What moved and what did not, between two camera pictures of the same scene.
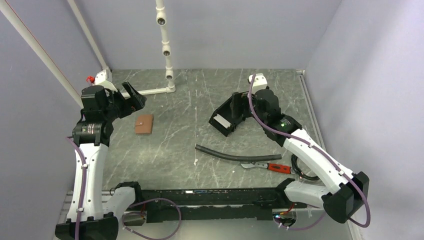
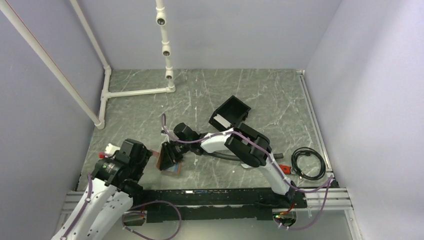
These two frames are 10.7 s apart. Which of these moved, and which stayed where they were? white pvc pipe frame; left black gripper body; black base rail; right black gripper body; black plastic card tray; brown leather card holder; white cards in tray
Moved: right black gripper body; left black gripper body; brown leather card holder
Stayed: white pvc pipe frame; black plastic card tray; white cards in tray; black base rail
